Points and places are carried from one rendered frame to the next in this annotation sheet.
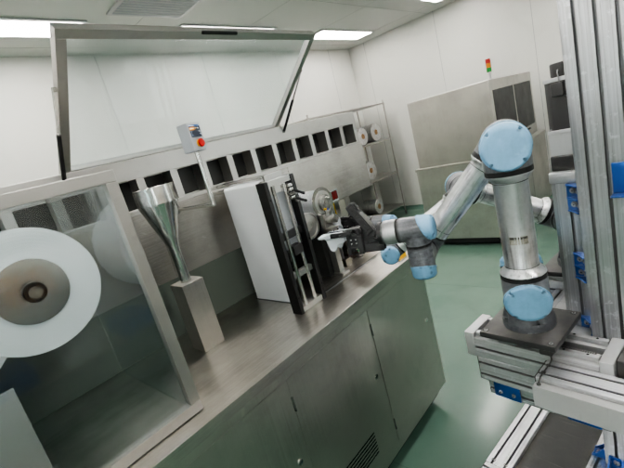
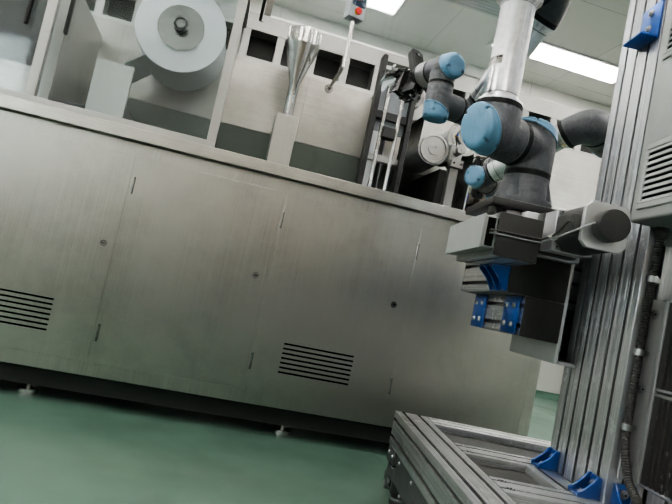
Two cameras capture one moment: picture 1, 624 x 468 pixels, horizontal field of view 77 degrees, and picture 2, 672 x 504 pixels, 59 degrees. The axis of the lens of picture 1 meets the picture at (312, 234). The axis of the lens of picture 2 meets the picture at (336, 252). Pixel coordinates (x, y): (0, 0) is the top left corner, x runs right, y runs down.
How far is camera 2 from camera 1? 1.54 m
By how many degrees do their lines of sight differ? 38
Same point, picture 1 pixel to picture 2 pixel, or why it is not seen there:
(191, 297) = (279, 126)
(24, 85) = not seen: hidden behind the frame
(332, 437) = (301, 297)
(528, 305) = (474, 125)
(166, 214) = (299, 51)
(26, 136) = not seen: hidden behind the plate
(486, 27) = not seen: outside the picture
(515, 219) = (499, 37)
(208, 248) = (337, 138)
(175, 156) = (356, 48)
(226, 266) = (344, 167)
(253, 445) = (226, 209)
